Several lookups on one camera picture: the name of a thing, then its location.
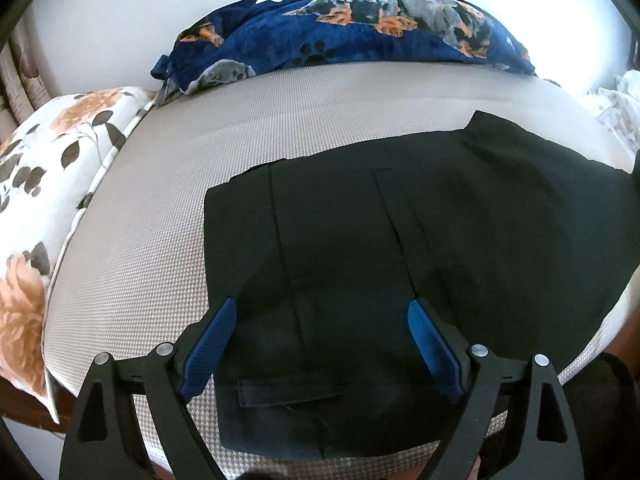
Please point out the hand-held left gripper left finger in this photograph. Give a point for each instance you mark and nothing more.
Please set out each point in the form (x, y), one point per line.
(210, 345)

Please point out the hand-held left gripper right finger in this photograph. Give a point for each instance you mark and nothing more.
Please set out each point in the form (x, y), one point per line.
(430, 340)

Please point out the black pants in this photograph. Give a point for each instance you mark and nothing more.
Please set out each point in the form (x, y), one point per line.
(340, 240)

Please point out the grey woven mattress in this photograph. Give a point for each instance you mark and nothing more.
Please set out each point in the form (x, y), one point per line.
(150, 210)

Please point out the floral print pillow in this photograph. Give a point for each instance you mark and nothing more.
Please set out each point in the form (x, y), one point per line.
(30, 200)

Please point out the white printed cloth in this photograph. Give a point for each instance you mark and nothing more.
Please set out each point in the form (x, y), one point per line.
(620, 105)

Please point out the navy dog print blanket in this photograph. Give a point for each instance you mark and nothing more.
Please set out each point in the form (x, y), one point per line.
(280, 35)

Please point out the patterned curtain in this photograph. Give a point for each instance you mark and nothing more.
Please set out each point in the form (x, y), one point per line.
(20, 70)

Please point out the dark wooden bed frame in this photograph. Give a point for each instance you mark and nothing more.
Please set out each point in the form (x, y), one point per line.
(25, 405)

